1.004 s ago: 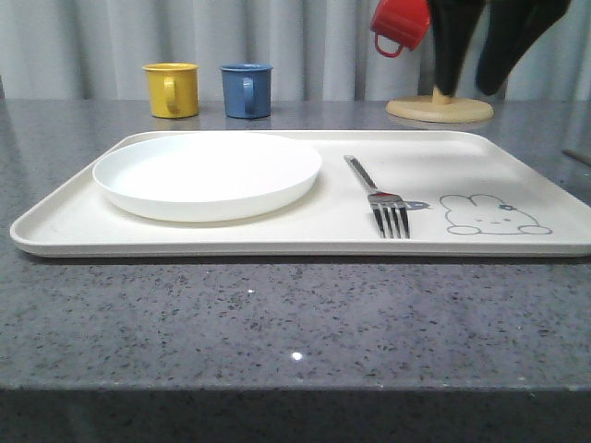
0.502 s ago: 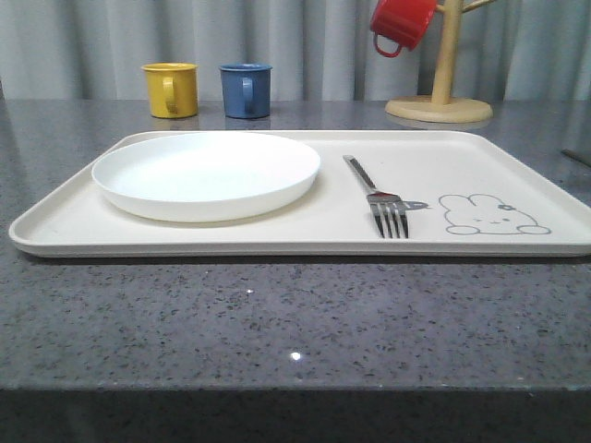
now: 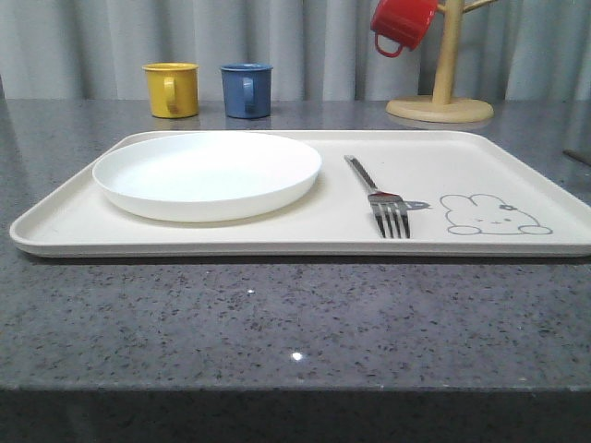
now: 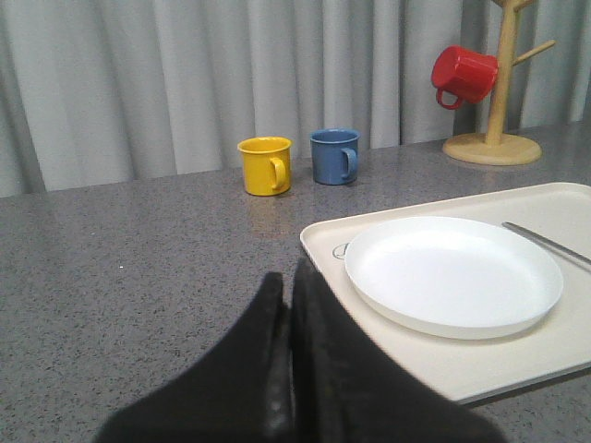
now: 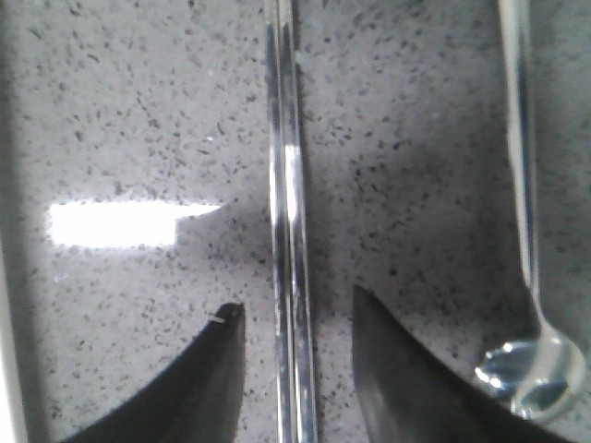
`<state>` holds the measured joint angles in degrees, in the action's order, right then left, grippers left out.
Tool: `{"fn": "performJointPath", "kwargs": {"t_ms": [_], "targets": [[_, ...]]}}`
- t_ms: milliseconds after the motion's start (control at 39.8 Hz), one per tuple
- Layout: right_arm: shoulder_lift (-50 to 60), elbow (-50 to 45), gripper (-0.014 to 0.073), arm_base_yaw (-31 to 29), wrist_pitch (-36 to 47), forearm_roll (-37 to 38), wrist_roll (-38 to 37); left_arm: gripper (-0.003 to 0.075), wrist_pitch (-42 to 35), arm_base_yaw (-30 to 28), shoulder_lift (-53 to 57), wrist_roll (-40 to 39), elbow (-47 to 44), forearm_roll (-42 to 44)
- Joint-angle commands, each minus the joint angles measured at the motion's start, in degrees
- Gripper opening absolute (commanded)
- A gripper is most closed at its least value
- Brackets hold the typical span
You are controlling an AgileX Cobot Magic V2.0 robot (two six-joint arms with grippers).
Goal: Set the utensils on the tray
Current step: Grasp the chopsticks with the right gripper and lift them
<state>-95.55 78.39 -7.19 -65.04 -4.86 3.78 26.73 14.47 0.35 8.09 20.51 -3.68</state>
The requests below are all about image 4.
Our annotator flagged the wooden mug tree stand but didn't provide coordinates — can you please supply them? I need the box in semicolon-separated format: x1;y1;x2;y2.
442;0;555;166

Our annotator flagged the silver metal fork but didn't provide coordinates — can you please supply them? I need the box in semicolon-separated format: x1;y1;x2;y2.
501;221;590;268

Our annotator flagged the beige rabbit serving tray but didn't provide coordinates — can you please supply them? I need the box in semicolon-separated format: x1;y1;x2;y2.
300;183;590;402

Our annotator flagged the yellow enamel mug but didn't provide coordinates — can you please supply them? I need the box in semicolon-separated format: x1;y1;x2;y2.
237;137;292;197

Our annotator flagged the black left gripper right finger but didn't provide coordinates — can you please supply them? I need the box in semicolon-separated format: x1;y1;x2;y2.
291;258;503;442

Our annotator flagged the blue enamel mug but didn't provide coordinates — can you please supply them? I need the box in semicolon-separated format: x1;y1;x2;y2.
309;128;359;186

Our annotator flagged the grey pleated curtain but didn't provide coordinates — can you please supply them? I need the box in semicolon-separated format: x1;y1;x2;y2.
0;0;591;198

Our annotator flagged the red enamel mug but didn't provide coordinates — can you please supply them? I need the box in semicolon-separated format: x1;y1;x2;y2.
431;45;499;110

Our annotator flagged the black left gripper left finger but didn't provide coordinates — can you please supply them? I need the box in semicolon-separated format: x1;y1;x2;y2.
95;272;293;442

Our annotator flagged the white round plate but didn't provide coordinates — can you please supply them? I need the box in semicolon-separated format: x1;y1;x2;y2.
344;216;563;340

